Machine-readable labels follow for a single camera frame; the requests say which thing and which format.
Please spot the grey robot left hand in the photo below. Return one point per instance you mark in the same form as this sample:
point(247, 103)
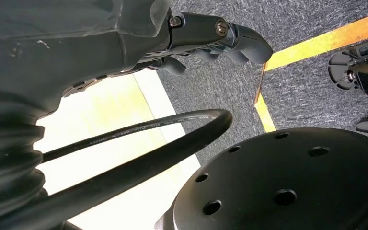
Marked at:
point(76, 47)

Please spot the black round perforated disc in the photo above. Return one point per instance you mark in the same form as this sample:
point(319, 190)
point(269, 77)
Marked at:
point(282, 177)

